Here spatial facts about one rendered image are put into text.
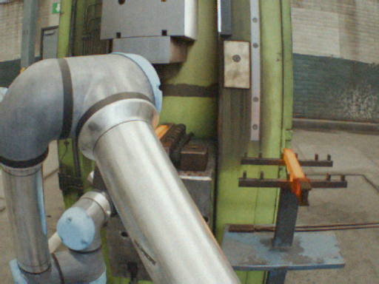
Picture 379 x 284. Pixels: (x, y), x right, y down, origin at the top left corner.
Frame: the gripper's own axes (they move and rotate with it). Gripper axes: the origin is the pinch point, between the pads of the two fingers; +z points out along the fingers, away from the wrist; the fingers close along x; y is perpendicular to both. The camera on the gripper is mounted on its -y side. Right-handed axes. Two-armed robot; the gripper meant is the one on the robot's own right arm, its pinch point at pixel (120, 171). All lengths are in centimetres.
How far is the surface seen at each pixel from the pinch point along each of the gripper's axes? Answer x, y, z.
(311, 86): 178, 17, 628
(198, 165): 17.2, 6.3, 30.7
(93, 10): -26, -50, 45
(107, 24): -15, -42, 31
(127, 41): -7.0, -35.1, 30.6
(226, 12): 25, -47, 41
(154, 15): 2, -44, 31
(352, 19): 278, -136, 630
